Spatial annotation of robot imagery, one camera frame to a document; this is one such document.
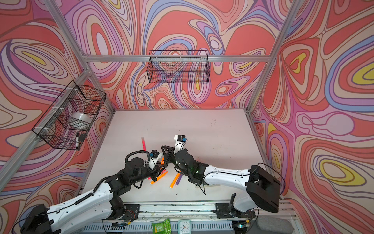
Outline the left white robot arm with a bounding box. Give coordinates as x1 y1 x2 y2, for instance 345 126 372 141
20 158 167 234

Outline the back black wire basket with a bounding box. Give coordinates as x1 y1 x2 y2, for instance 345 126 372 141
147 49 210 84

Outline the aluminium frame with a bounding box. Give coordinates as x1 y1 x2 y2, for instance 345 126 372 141
1 1 289 213

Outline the left black wire basket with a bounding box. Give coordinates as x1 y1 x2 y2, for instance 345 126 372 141
32 81 106 151

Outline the black wire basket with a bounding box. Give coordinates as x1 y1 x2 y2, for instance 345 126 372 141
147 49 210 84
32 81 106 151

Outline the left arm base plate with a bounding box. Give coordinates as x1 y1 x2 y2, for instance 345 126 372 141
105 204 140 221

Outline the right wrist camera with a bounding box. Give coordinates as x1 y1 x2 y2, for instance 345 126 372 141
174 135 187 145

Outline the black marker in basket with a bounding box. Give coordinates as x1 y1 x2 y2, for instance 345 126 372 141
75 132 79 150

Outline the small white clock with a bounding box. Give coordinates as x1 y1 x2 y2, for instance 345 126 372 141
178 219 191 234

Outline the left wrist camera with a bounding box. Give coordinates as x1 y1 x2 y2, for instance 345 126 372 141
150 150 160 159

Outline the green snack packet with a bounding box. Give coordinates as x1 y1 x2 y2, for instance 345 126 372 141
152 219 172 234

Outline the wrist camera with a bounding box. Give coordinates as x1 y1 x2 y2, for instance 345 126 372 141
174 135 187 145
150 150 160 159

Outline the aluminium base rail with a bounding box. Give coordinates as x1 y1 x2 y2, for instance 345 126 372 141
58 200 293 234

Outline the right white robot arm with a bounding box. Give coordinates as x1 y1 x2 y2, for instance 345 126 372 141
161 145 281 213

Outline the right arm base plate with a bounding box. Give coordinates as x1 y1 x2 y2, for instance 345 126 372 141
213 203 256 220

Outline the purple pen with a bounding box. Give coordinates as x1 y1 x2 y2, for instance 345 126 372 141
175 174 183 186

